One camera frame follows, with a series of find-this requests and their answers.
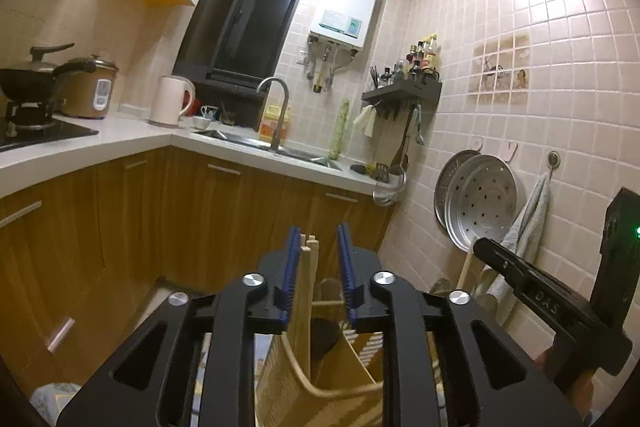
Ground steel kitchen faucet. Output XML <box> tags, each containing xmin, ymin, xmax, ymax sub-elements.
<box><xmin>255</xmin><ymin>76</ymin><xmax>292</xmax><ymax>154</ymax></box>

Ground dark kitchen window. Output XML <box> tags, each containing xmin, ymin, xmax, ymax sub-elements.
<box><xmin>172</xmin><ymin>0</ymin><xmax>299</xmax><ymax>100</ymax></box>

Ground person's hand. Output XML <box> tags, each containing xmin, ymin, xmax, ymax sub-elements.
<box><xmin>534</xmin><ymin>345</ymin><xmax>599</xmax><ymax>427</ymax></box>

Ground grey hanging towel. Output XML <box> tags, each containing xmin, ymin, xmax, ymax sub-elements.
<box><xmin>486</xmin><ymin>172</ymin><xmax>551</xmax><ymax>326</ymax></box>

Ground yellow slotted utensil basket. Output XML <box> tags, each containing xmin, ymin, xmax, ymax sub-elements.
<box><xmin>255</xmin><ymin>298</ymin><xmax>384</xmax><ymax>426</ymax></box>

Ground round metal steamer tray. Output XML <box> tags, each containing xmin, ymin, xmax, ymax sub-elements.
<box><xmin>434</xmin><ymin>150</ymin><xmax>520</xmax><ymax>251</ymax></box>

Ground white electric kettle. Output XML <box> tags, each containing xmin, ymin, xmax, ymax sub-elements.
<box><xmin>149</xmin><ymin>76</ymin><xmax>195</xmax><ymax>128</ymax></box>

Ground wooden base cabinets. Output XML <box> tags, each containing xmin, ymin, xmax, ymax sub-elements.
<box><xmin>1</xmin><ymin>146</ymin><xmax>392</xmax><ymax>392</ymax></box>

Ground white water heater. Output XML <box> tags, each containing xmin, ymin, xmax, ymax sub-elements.
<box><xmin>309</xmin><ymin>0</ymin><xmax>376</xmax><ymax>53</ymax></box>

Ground brown rice cooker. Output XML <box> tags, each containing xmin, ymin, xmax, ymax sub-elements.
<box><xmin>56</xmin><ymin>54</ymin><xmax>119</xmax><ymax>119</ymax></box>

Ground black frying pan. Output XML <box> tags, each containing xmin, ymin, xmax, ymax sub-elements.
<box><xmin>0</xmin><ymin>43</ymin><xmax>96</xmax><ymax>103</ymax></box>

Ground black wall spice shelf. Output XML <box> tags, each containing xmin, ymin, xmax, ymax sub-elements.
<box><xmin>361</xmin><ymin>79</ymin><xmax>442</xmax><ymax>104</ymax></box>

